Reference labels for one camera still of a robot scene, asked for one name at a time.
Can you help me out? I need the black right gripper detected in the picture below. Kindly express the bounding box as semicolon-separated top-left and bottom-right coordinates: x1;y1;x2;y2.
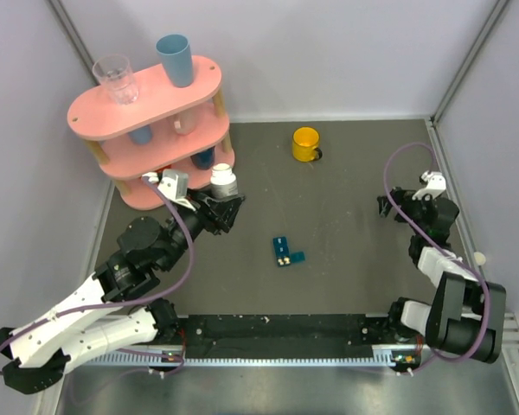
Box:
377;187;435;236

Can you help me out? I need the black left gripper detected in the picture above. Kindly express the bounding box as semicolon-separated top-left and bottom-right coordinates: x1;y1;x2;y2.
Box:
158;187;247;272

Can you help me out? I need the white pill bottle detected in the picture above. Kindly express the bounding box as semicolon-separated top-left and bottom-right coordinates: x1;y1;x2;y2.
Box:
210;163;239;199

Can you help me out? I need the teal pill organizer box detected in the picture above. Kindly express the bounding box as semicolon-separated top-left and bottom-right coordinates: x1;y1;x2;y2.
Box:
272;236;305;268

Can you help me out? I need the white bottle cap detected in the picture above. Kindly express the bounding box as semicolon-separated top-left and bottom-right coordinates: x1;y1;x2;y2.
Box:
473;252;486;266

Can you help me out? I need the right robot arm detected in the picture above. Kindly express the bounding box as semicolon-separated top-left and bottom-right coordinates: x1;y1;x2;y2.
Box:
377;187;506;363

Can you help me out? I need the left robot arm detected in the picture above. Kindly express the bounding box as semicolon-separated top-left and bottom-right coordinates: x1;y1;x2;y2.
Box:
0;190;246;395

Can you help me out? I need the dark blue faceted cup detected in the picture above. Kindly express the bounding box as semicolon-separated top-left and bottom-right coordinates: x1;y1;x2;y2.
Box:
191;147;215;170

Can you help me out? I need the pink three-tier wooden shelf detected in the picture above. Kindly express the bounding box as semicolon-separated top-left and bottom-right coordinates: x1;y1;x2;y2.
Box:
67;55;235;211

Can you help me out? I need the small light blue cup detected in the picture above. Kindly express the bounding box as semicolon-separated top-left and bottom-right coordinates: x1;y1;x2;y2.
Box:
128;125;153;145

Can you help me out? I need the yellow mug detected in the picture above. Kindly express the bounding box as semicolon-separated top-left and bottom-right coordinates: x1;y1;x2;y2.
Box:
292;126;323;163

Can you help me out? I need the light blue plastic tumbler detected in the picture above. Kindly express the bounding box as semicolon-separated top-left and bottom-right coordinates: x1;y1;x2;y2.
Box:
156;34;194;88

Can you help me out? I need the clear drinking glass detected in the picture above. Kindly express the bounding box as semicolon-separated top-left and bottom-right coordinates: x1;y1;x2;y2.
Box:
92;54;139;105

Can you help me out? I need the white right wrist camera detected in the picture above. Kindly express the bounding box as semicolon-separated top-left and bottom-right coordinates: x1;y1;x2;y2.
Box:
412;171;446;200

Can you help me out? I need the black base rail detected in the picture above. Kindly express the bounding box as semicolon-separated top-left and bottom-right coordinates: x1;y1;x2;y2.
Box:
180;314;397;360

